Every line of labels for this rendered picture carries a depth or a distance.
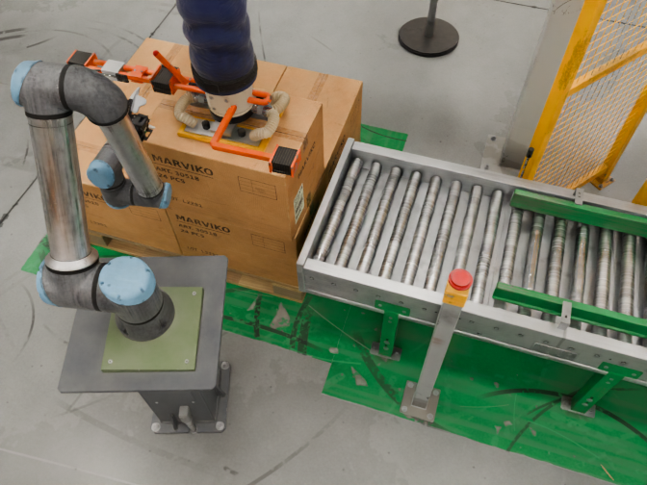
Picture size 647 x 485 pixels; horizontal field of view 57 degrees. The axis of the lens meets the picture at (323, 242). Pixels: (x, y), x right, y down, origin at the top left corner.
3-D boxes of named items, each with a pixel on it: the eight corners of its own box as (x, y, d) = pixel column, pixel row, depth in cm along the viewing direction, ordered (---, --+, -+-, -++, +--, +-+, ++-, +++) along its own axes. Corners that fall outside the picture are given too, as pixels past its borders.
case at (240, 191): (324, 170, 264) (323, 102, 231) (292, 242, 243) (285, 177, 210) (201, 140, 276) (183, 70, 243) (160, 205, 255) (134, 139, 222)
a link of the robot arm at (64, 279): (94, 321, 181) (59, 71, 144) (38, 315, 181) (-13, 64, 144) (114, 293, 194) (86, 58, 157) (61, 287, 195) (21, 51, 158)
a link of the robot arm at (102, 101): (117, 59, 150) (176, 188, 212) (69, 54, 150) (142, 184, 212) (106, 96, 145) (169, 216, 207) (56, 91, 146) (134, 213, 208)
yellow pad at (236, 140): (272, 135, 221) (271, 125, 217) (264, 154, 216) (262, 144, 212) (188, 117, 227) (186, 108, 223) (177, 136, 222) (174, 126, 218)
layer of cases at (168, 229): (360, 138, 330) (363, 81, 296) (300, 288, 277) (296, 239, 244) (165, 94, 352) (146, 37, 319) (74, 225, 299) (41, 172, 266)
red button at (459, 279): (472, 277, 179) (475, 270, 175) (468, 297, 175) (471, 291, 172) (449, 271, 180) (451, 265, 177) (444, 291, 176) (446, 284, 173)
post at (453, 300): (428, 395, 261) (472, 278, 179) (426, 410, 258) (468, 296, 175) (414, 392, 263) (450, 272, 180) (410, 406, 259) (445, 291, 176)
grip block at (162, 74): (184, 79, 225) (180, 66, 220) (172, 96, 219) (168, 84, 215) (164, 75, 226) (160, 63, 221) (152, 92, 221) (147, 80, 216)
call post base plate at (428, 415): (440, 390, 263) (441, 388, 261) (433, 422, 255) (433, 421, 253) (406, 380, 266) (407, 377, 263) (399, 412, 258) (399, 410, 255)
